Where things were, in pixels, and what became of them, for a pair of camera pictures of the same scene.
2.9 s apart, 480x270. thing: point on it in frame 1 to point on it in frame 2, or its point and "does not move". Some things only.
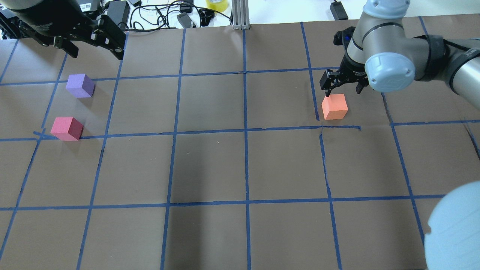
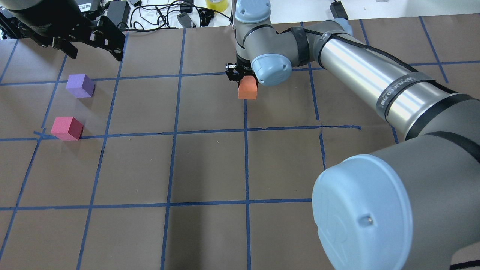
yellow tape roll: (220, 5) does not move
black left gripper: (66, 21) does not move
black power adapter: (338, 11) does not move
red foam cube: (67, 128) does not move
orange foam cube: (335, 106) to (248, 87)
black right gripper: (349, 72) to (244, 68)
